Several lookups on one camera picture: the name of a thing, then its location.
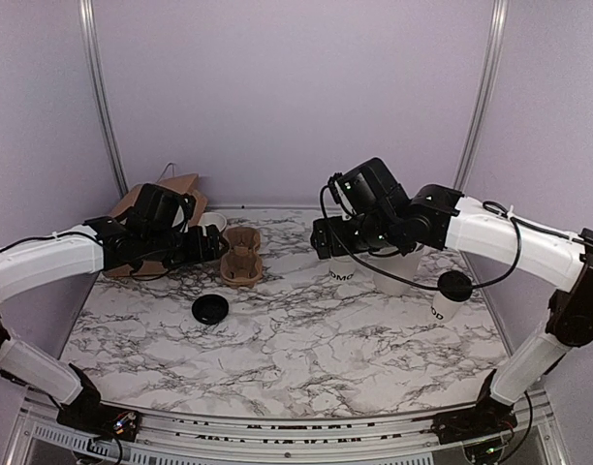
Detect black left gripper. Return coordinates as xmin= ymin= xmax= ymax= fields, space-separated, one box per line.
xmin=143 ymin=224 xmax=230 ymax=270

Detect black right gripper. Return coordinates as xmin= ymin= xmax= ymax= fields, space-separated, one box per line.
xmin=312 ymin=211 xmax=402 ymax=258

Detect brown paper bag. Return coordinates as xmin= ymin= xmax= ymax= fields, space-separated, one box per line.
xmin=102 ymin=163 xmax=210 ymax=280

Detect black plastic cup lid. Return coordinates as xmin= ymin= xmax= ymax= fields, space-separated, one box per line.
xmin=437 ymin=270 xmax=473 ymax=302

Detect white paper coffee cup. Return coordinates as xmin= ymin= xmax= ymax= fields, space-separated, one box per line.
xmin=429 ymin=293 xmax=464 ymax=323

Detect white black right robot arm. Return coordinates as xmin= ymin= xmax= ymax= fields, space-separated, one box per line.
xmin=311 ymin=158 xmax=593 ymax=442

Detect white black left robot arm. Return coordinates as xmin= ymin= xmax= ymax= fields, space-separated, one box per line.
xmin=0 ymin=184 xmax=228 ymax=431

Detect white ribbed cup holder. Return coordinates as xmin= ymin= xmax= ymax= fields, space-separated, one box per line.
xmin=372 ymin=245 xmax=424 ymax=296

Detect red white paper cup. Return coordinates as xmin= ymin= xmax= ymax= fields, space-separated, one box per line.
xmin=199 ymin=211 xmax=228 ymax=233

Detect stacked white paper cups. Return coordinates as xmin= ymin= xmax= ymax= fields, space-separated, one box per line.
xmin=328 ymin=256 xmax=357 ymax=285

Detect brown pulp cup carrier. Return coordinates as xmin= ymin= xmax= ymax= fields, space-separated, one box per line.
xmin=220 ymin=227 xmax=264 ymax=288

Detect black lid stack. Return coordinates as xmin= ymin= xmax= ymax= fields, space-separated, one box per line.
xmin=192 ymin=294 xmax=229 ymax=326

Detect aluminium right frame post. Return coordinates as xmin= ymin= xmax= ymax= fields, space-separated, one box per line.
xmin=453 ymin=0 xmax=510 ymax=191

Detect aluminium frame post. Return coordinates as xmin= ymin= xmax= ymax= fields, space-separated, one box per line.
xmin=453 ymin=0 xmax=510 ymax=191
xmin=78 ymin=0 xmax=129 ymax=198

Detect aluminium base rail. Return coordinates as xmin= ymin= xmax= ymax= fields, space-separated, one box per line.
xmin=3 ymin=390 xmax=571 ymax=464

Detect aluminium left frame post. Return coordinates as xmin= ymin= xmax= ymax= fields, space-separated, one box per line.
xmin=78 ymin=0 xmax=129 ymax=198

